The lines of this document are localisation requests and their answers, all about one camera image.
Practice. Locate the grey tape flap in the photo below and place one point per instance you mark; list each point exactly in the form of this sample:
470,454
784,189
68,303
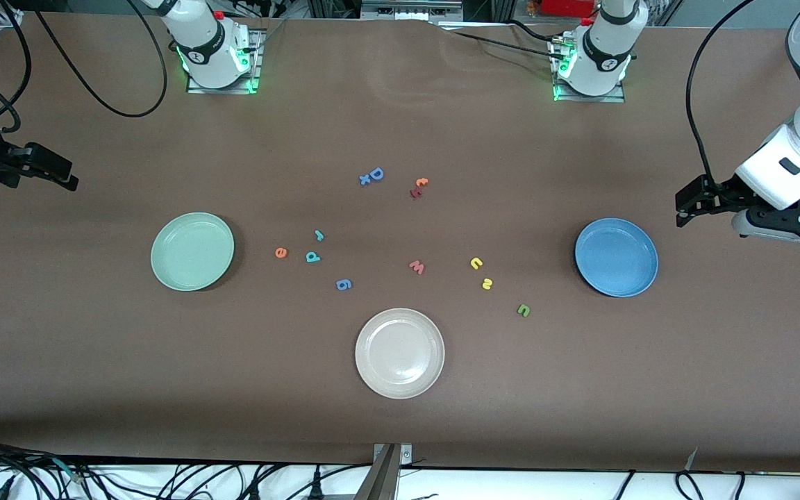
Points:
692,460

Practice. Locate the red box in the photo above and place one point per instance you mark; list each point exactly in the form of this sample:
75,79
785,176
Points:
570,7

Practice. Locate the blue foam letter D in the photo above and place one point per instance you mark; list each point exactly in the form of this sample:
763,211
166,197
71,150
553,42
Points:
372,173

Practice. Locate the blue foam letter g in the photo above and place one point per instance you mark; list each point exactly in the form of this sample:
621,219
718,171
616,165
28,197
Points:
339,284

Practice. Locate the green plate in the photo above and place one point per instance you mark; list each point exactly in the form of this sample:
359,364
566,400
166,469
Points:
192,251

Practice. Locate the blue plate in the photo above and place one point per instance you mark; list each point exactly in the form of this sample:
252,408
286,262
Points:
616,257

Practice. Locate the aluminium table edge bracket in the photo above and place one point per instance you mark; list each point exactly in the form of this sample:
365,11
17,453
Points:
386,479

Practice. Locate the grey electronics box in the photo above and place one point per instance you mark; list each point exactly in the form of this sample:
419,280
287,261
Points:
410,8

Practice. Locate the red foam letter w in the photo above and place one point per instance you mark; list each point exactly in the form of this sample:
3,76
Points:
417,268

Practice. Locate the black power plug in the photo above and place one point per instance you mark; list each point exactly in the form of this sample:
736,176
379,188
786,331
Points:
315,489

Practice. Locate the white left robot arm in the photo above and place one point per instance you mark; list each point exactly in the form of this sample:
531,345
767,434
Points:
605,48

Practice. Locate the beige plate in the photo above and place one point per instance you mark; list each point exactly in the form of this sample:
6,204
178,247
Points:
400,354

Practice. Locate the teal foam letter d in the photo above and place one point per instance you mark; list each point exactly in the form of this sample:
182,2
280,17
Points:
317,258

